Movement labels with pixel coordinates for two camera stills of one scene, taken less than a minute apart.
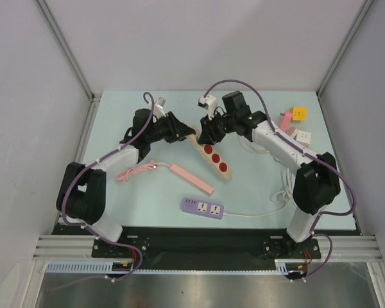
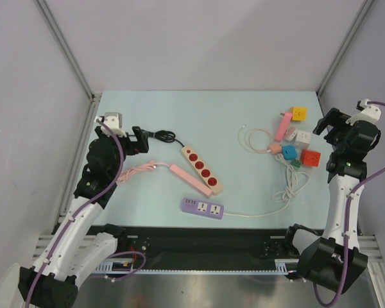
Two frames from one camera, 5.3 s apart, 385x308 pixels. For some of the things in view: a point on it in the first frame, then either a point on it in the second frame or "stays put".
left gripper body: [166, 129] to [129, 147]
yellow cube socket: [298, 113] stays put
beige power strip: [219, 162] to [203, 170]
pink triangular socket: [285, 120] stays put
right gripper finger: [205, 136] to [332, 118]
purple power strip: [203, 208] stays put
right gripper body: [212, 129] to [334, 124]
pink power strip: [202, 187] stays put
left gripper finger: [182, 129] to [142, 137]
